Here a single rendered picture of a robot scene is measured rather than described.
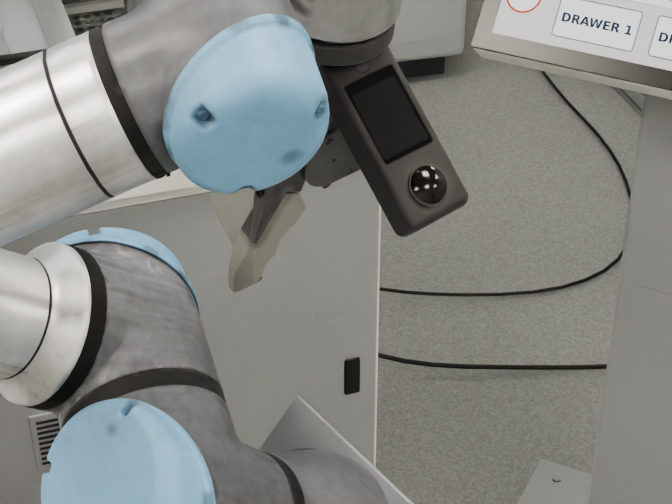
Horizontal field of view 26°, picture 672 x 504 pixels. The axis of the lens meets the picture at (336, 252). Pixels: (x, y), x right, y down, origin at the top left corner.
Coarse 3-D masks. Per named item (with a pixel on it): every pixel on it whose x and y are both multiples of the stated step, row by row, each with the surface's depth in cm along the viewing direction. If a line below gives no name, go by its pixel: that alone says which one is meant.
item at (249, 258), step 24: (216, 192) 95; (240, 192) 93; (288, 192) 90; (240, 216) 93; (288, 216) 92; (240, 240) 92; (264, 240) 92; (240, 264) 93; (264, 264) 94; (240, 288) 95
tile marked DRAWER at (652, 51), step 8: (664, 16) 158; (656, 24) 158; (664, 24) 157; (656, 32) 158; (664, 32) 157; (656, 40) 157; (664, 40) 157; (648, 48) 158; (656, 48) 157; (664, 48) 157; (648, 56) 158; (656, 56) 157; (664, 56) 157
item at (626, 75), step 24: (480, 24) 165; (480, 48) 164; (504, 48) 163; (528, 48) 162; (552, 48) 161; (552, 72) 165; (576, 72) 161; (600, 72) 159; (624, 72) 158; (648, 72) 157
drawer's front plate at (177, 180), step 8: (176, 176) 166; (184, 176) 166; (144, 184) 165; (152, 184) 165; (160, 184) 166; (168, 184) 166; (176, 184) 166; (184, 184) 166; (192, 184) 167; (128, 192) 165; (136, 192) 165; (144, 192) 165; (152, 192) 166; (160, 192) 166; (112, 200) 165
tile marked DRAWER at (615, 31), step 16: (560, 0) 162; (576, 0) 161; (560, 16) 161; (576, 16) 161; (592, 16) 160; (608, 16) 160; (624, 16) 159; (640, 16) 158; (560, 32) 161; (576, 32) 161; (592, 32) 160; (608, 32) 159; (624, 32) 159; (624, 48) 159
